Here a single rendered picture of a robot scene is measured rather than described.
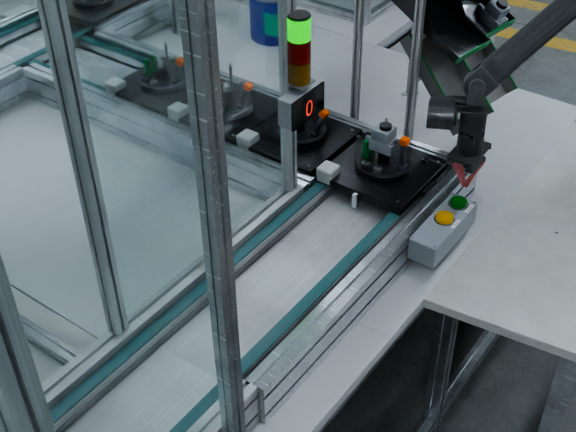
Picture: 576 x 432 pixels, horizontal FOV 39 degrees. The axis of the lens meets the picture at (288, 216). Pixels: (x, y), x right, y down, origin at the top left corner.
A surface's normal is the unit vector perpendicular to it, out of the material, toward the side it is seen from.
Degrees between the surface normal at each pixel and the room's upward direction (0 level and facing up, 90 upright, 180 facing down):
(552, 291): 0
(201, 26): 90
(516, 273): 0
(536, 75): 0
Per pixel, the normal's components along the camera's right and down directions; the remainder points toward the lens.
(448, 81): 0.48, -0.24
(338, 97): -0.01, -0.78
